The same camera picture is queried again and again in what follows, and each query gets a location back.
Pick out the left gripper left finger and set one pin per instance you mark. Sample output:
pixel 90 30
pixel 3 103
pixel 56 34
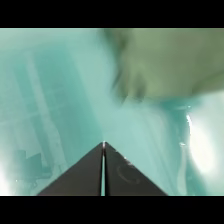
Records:
pixel 83 178

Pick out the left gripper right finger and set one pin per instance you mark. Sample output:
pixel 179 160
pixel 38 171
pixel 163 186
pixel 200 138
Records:
pixel 130 178

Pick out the olive green garment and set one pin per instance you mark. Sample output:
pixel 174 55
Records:
pixel 173 61

